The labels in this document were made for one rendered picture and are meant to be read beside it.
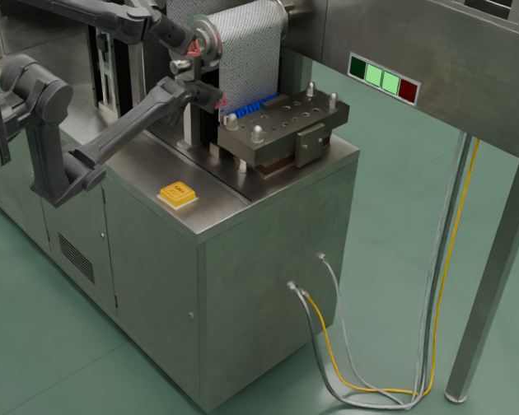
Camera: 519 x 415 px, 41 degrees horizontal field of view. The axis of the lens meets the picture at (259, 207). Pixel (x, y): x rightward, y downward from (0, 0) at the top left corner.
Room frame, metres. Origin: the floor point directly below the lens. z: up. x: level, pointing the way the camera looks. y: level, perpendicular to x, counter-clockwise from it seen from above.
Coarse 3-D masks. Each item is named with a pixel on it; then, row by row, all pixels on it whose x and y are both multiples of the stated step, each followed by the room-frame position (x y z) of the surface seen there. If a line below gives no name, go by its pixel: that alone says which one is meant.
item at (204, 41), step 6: (198, 30) 1.80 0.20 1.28; (204, 30) 1.80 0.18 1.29; (198, 36) 1.81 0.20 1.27; (204, 36) 1.79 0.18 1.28; (198, 42) 1.81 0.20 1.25; (204, 42) 1.78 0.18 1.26; (210, 42) 1.79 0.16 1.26; (204, 48) 1.78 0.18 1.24; (210, 48) 1.78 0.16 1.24; (204, 54) 1.79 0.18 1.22
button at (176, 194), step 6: (168, 186) 1.56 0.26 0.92; (174, 186) 1.56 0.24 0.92; (180, 186) 1.56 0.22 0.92; (186, 186) 1.56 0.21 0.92; (162, 192) 1.53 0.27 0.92; (168, 192) 1.53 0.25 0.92; (174, 192) 1.53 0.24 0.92; (180, 192) 1.54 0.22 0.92; (186, 192) 1.54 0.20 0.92; (192, 192) 1.54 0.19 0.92; (168, 198) 1.51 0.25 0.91; (174, 198) 1.50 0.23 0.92; (180, 198) 1.51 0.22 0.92; (186, 198) 1.52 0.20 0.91; (192, 198) 1.53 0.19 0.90; (174, 204) 1.50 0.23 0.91; (180, 204) 1.51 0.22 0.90
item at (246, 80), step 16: (272, 48) 1.92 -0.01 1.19; (224, 64) 1.79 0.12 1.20; (240, 64) 1.83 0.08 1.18; (256, 64) 1.87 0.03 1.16; (272, 64) 1.92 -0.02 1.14; (224, 80) 1.79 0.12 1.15; (240, 80) 1.83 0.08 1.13; (256, 80) 1.88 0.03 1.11; (272, 80) 1.92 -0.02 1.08; (240, 96) 1.83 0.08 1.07; (256, 96) 1.88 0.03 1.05; (224, 112) 1.79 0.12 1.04
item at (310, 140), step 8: (312, 128) 1.75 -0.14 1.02; (320, 128) 1.77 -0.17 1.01; (304, 136) 1.72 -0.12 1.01; (312, 136) 1.74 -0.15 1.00; (320, 136) 1.77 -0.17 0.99; (296, 144) 1.72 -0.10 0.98; (304, 144) 1.72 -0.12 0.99; (312, 144) 1.75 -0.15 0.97; (320, 144) 1.77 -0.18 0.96; (296, 152) 1.72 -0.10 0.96; (304, 152) 1.72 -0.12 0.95; (312, 152) 1.75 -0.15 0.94; (320, 152) 1.78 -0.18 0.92; (296, 160) 1.72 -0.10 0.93; (304, 160) 1.73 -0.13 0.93; (312, 160) 1.75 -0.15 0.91
